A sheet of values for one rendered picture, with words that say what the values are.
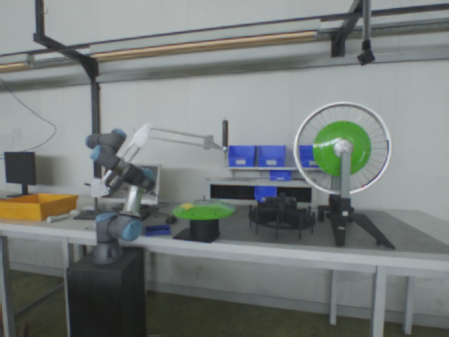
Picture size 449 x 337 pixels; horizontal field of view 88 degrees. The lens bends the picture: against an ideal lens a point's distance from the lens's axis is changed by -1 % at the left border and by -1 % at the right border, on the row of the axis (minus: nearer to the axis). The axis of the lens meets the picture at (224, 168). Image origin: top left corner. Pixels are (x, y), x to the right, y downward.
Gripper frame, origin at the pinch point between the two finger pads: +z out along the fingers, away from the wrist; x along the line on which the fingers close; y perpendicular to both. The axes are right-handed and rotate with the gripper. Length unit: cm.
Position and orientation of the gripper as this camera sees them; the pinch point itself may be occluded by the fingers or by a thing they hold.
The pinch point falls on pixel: (159, 198)
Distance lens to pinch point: 109.5
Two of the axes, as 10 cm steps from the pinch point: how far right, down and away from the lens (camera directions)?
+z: 6.7, 5.4, 5.0
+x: -5.7, -0.6, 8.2
